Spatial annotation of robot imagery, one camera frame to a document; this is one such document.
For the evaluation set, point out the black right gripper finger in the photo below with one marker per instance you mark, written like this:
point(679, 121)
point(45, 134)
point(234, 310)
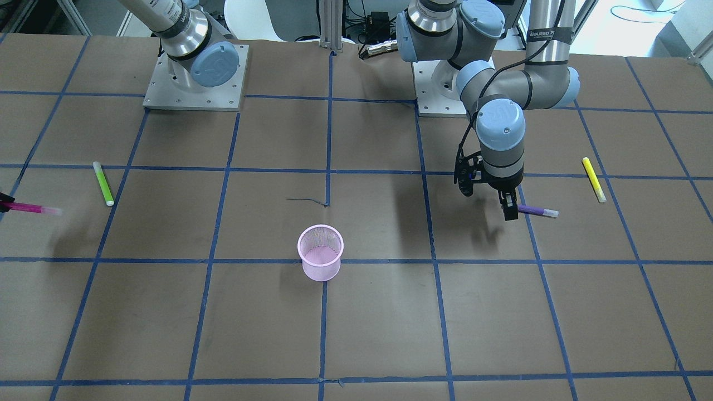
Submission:
point(6, 201)

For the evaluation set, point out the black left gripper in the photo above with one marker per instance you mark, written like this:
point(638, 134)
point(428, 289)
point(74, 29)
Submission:
point(503, 184)

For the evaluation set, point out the pink pen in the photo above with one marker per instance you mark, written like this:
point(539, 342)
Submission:
point(32, 208)

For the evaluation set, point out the purple pen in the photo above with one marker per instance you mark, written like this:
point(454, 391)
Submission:
point(536, 211)

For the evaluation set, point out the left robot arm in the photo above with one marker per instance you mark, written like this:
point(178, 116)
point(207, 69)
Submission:
point(464, 34)

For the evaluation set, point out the pink mesh cup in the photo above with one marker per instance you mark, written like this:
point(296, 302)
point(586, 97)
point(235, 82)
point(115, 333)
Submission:
point(320, 248)

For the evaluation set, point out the yellow pen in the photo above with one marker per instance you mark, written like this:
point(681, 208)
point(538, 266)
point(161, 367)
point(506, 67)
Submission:
point(594, 181)

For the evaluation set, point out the green pen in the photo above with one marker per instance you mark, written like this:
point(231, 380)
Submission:
point(103, 184)

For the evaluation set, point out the white chair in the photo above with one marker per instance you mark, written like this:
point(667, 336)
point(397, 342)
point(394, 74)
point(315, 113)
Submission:
point(251, 20)

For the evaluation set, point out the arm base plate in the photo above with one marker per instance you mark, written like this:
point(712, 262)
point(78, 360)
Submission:
point(171, 88)
point(434, 83)

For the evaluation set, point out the aluminium frame post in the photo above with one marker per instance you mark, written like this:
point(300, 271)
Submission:
point(331, 22)

